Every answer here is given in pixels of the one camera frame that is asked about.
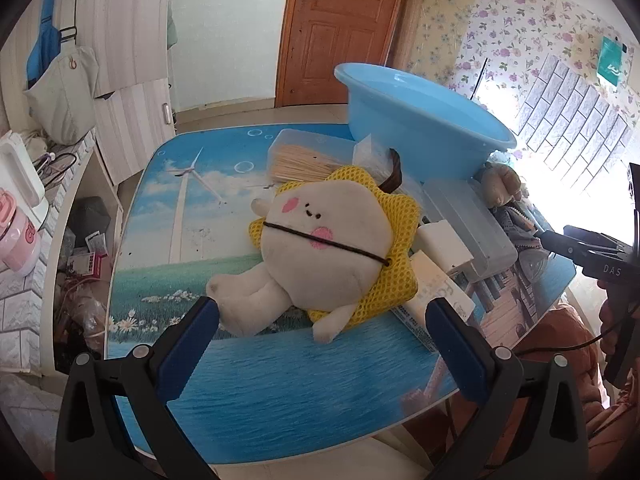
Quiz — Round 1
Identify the light wood wardrobe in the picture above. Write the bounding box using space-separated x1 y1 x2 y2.
75 0 176 186

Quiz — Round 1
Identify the clear plastic box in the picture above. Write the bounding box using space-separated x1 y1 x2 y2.
422 177 517 282

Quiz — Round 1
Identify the person's right hand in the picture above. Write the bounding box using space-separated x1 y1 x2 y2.
598 286 623 358

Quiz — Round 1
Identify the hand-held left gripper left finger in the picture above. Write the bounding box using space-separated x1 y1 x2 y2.
55 296 221 480

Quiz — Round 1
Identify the brick pattern side shelf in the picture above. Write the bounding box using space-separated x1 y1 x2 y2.
0 130 126 376

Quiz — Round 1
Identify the white printed tube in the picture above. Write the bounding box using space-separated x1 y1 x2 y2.
392 250 477 356

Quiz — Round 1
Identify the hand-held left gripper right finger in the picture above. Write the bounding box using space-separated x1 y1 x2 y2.
424 297 591 480

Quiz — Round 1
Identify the light blue plastic basin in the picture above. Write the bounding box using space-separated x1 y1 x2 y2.
334 62 518 181

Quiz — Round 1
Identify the brown plush bear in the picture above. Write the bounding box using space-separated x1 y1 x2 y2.
475 160 526 208

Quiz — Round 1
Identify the grey patterned pouch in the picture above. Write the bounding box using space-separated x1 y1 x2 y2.
492 202 548 253

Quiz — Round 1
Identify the pink and white box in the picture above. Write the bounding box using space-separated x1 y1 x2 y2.
66 249 109 279

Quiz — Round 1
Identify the white rectangular box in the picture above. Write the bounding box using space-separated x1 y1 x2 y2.
417 220 473 277

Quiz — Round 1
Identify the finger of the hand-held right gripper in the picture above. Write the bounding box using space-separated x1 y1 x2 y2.
534 229 586 263
563 225 632 252

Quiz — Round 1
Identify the white plush with yellow mesh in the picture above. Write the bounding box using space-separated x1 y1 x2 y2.
206 147 425 345

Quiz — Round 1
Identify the clear box of wooden toothpicks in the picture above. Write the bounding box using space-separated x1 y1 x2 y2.
267 129 358 183

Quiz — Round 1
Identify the green wall card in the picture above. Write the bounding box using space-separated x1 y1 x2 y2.
596 35 637 87

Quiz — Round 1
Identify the dark grey bag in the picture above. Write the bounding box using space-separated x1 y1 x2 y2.
67 197 112 251

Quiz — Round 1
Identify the pink lidded cup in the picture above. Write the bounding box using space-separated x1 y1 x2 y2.
0 187 42 276

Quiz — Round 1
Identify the blue hanging bag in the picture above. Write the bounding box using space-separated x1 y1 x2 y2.
27 0 63 83

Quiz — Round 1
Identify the grey tote bag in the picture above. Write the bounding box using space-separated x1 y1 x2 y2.
24 46 101 146

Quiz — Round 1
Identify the person's orange clothing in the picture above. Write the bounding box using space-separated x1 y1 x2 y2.
500 305 640 480

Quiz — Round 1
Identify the landscape print desktop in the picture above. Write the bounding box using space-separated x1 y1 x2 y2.
102 122 578 461

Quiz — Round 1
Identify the brown wooden door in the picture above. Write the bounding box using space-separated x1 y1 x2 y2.
274 0 413 108

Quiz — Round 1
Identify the black cable bundle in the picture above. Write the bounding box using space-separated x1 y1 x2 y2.
34 151 79 187

